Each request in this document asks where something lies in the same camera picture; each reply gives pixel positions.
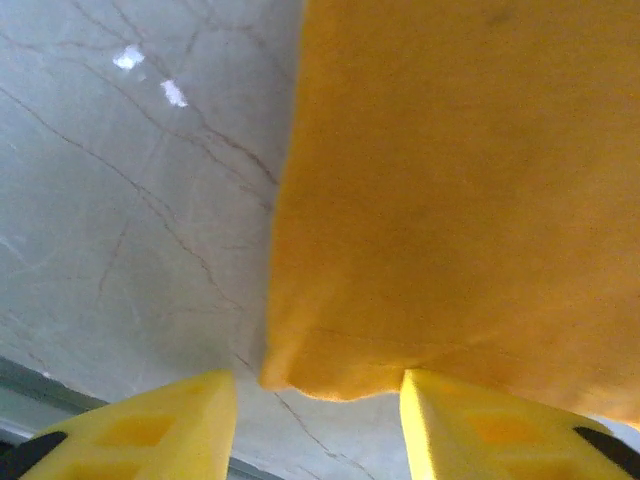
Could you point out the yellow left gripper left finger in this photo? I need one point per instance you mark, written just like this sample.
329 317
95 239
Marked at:
165 435

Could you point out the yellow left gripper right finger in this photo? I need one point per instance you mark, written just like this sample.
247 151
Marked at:
490 440

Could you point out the orange t-shirt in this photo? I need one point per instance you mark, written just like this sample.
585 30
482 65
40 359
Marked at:
450 200

